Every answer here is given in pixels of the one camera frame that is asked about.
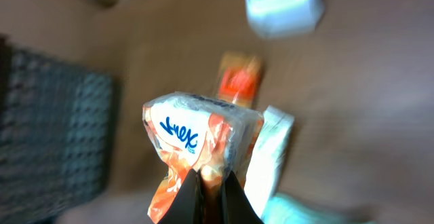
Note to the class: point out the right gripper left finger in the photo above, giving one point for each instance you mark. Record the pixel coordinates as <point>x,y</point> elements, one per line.
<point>187,205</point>

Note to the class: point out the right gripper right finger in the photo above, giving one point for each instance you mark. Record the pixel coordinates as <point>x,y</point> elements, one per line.
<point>235,207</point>

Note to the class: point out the white cream tube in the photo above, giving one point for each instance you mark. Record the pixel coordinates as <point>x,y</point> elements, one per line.
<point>267,159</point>

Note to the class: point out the teal wet wipes pack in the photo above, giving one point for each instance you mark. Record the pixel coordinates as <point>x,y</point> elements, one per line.
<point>283,209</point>

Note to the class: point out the orange spaghetti packet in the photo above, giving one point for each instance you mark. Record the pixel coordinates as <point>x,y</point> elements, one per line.
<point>239,78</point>

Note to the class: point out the white barcode scanner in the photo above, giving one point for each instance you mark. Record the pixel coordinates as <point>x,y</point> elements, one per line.
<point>271,19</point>

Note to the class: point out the grey plastic mesh basket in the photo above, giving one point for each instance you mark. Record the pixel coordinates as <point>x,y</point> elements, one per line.
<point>55,127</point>

